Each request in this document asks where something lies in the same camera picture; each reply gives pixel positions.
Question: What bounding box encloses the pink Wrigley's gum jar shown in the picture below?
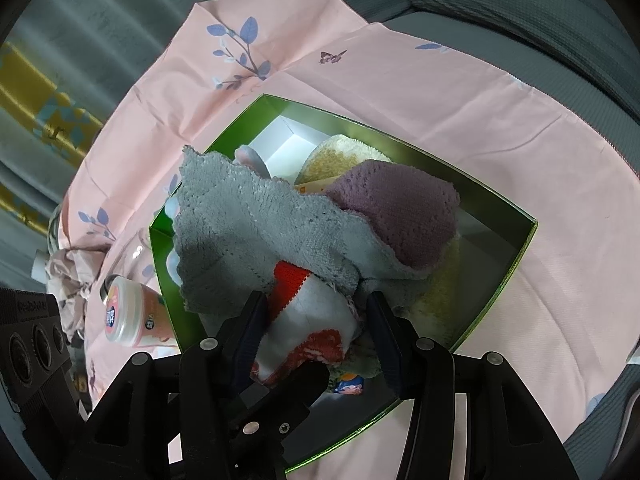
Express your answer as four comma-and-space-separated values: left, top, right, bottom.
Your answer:
104, 275, 177, 348

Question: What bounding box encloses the grey sofa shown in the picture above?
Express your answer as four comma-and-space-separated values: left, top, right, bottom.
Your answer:
278, 0, 640, 461

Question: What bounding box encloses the purple mesh bath puff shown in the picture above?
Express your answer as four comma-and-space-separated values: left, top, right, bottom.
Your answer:
324, 159, 460, 270

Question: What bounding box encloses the crumpled beige cloth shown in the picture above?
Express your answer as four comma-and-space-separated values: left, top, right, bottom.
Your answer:
46, 249, 105, 341

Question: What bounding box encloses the black tracking camera box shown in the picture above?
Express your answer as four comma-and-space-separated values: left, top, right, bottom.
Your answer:
1, 288, 81, 443

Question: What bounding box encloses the white red embroidered cloth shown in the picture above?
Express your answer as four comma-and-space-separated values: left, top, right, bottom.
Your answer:
252, 261, 359, 386

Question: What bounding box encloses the yellow white fluffy towel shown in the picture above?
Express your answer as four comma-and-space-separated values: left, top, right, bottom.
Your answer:
295, 134, 392, 185

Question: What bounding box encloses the pink floral cloth sheet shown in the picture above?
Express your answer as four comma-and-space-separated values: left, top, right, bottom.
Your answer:
58, 0, 639, 442

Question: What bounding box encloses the light blue plush elephant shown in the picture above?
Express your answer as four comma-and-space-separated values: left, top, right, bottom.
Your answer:
233, 144, 271, 179

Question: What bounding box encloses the grey green knitted cloth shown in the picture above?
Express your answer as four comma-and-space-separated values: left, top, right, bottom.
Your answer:
174, 148, 432, 320

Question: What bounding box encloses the blue Tempo tissue pack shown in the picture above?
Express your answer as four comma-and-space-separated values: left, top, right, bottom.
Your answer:
334, 374, 364, 396

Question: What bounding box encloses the yellow tissue paper pack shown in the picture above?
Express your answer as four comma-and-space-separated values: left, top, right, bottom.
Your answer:
294, 178, 334, 194

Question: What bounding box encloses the green cardboard box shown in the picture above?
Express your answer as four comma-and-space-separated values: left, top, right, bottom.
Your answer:
148, 93, 539, 476

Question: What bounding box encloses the clear glass jar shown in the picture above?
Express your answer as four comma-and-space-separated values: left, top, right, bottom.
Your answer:
125, 240, 152, 276

